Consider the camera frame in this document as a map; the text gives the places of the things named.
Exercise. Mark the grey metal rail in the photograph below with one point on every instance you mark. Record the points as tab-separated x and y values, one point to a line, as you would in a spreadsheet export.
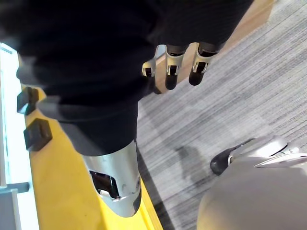
10	203

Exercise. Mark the robot right foot dark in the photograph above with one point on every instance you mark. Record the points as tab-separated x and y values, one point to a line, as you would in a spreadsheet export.
219	163

